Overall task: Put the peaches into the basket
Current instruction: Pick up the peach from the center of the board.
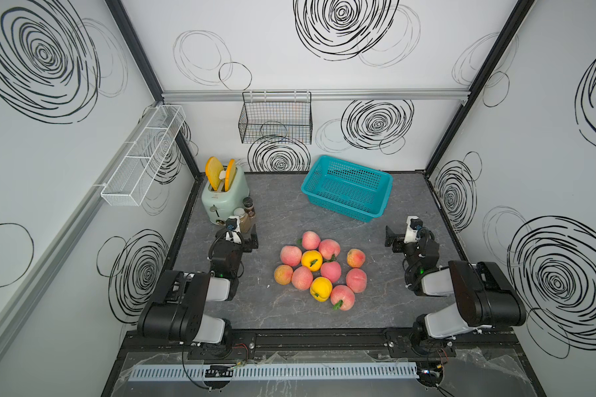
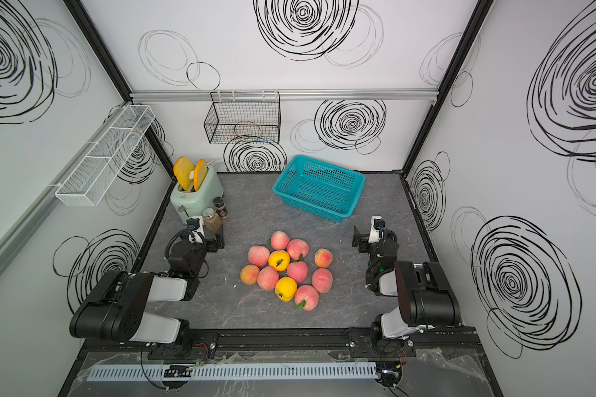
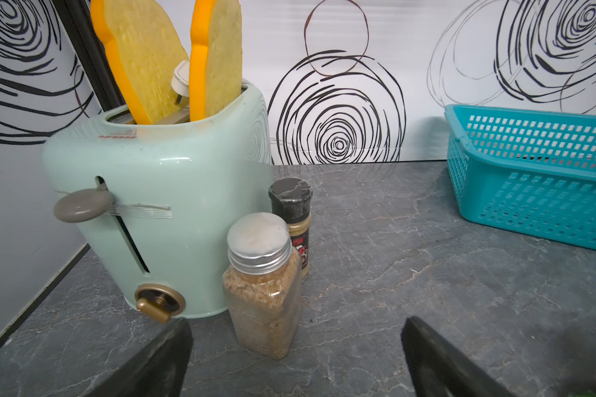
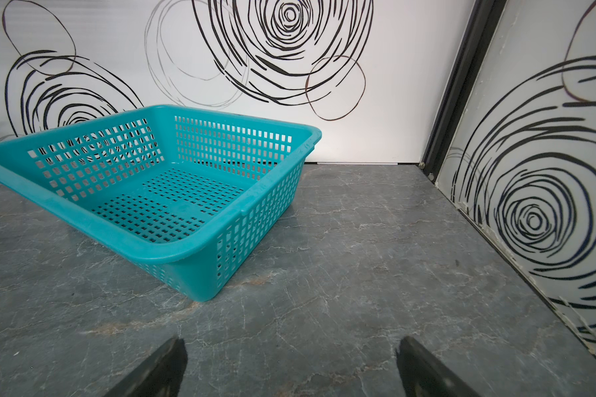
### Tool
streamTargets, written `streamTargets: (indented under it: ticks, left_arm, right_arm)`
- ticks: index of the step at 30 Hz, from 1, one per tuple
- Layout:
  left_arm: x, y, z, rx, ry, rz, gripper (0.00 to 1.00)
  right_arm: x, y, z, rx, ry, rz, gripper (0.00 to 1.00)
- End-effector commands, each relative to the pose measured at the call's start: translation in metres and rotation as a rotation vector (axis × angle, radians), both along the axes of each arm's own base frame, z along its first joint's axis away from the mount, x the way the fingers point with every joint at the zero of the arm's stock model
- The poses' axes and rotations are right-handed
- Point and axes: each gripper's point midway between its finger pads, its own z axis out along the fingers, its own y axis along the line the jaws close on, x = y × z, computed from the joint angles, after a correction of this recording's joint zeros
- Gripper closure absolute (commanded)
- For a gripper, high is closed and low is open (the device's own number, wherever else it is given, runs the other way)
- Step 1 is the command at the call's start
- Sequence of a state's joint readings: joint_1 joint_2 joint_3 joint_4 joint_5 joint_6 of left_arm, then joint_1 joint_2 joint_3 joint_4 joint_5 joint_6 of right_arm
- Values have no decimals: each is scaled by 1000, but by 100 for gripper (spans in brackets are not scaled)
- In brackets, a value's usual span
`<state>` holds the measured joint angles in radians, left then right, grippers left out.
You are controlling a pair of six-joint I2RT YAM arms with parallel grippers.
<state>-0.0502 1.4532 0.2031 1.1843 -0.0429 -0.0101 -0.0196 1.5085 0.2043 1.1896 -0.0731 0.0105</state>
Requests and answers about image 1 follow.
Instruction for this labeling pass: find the orange peach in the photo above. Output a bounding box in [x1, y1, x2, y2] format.
[274, 265, 294, 286]
[346, 248, 366, 269]

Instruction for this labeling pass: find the pink peach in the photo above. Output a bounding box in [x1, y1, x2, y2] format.
[320, 261, 342, 283]
[301, 231, 321, 251]
[280, 246, 303, 267]
[291, 266, 314, 290]
[345, 268, 368, 294]
[329, 285, 355, 311]
[318, 239, 341, 261]

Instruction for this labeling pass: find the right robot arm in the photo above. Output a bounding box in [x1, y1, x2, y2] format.
[385, 217, 527, 354]

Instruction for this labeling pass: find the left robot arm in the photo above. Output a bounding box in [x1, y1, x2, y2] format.
[137, 228, 258, 348]

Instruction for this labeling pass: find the teal plastic basket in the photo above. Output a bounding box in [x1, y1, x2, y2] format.
[301, 155, 393, 223]

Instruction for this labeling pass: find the silver cap spice jar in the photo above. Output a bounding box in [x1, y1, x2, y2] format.
[233, 208, 252, 233]

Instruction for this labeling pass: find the black cap spice bottle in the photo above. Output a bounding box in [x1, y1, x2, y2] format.
[243, 197, 256, 219]

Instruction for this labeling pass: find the mint green toaster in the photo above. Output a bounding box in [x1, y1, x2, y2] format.
[201, 167, 250, 225]

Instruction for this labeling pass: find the upper yellow pepper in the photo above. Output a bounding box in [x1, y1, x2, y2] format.
[301, 250, 324, 272]

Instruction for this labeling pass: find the yellow pepper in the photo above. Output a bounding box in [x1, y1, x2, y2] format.
[301, 250, 324, 272]
[310, 276, 333, 302]

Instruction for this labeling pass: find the right yellow toast slice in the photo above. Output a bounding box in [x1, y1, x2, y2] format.
[223, 159, 237, 192]

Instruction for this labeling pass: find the yellow toast slice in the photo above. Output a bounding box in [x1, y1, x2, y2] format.
[205, 156, 224, 191]
[223, 159, 237, 192]

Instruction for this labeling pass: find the left yellow toast slice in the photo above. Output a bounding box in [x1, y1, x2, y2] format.
[205, 156, 224, 191]

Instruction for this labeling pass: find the lower yellow pepper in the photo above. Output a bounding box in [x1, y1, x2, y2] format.
[310, 276, 333, 302]

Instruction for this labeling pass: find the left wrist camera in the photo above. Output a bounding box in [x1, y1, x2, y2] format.
[224, 216, 243, 244]

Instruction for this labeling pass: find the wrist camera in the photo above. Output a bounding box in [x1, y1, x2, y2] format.
[404, 216, 424, 243]
[224, 216, 243, 244]

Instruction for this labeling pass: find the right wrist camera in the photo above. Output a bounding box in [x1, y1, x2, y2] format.
[404, 216, 424, 243]

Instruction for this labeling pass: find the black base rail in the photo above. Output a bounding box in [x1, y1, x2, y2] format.
[190, 328, 456, 360]

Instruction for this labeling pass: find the black wire wall basket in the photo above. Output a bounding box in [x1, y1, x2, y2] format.
[238, 90, 313, 145]

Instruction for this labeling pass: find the white wire wall shelf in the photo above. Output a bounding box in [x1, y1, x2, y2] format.
[101, 104, 185, 207]

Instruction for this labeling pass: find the white slotted cable duct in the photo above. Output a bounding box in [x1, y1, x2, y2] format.
[127, 362, 419, 382]

